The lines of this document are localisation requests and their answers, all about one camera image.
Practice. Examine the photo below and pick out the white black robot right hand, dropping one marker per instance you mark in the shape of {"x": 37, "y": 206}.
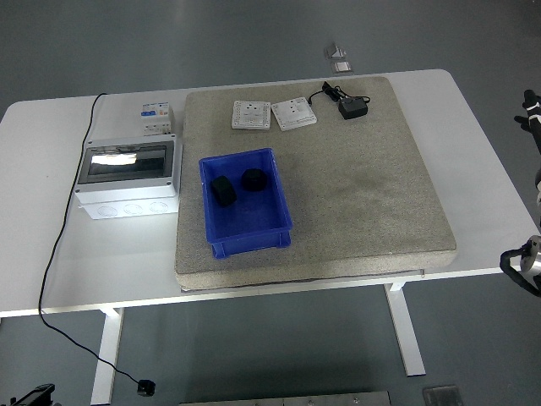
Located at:
{"x": 536, "y": 122}

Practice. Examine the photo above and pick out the white smooth socket panel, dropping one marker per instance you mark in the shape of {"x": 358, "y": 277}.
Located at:
{"x": 293, "y": 113}

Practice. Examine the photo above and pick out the grey electrical distribution box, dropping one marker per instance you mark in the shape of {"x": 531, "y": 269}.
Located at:
{"x": 127, "y": 199}

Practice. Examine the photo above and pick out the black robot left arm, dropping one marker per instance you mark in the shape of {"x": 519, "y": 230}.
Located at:
{"x": 36, "y": 395}

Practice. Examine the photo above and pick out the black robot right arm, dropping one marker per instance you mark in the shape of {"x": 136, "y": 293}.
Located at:
{"x": 533, "y": 254}

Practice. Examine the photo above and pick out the open silver floor socket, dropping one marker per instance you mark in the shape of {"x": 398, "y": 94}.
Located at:
{"x": 334, "y": 51}

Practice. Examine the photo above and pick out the white blue circuit breaker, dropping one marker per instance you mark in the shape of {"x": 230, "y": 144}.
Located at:
{"x": 156, "y": 120}

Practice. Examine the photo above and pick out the blue plastic box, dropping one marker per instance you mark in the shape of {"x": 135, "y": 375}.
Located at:
{"x": 253, "y": 224}

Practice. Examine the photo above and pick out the white ribbed socket panel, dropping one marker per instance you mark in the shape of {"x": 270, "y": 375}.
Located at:
{"x": 250, "y": 115}

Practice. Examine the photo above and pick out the grey-brown mat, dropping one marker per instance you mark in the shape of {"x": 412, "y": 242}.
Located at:
{"x": 359, "y": 203}

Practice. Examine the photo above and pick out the small grey floor plate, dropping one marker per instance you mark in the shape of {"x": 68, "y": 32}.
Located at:
{"x": 441, "y": 396}

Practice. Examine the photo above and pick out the grey metal plate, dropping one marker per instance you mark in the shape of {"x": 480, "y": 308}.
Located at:
{"x": 283, "y": 399}

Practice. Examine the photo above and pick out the white table leg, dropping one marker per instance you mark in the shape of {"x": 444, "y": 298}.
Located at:
{"x": 406, "y": 334}
{"x": 107, "y": 355}

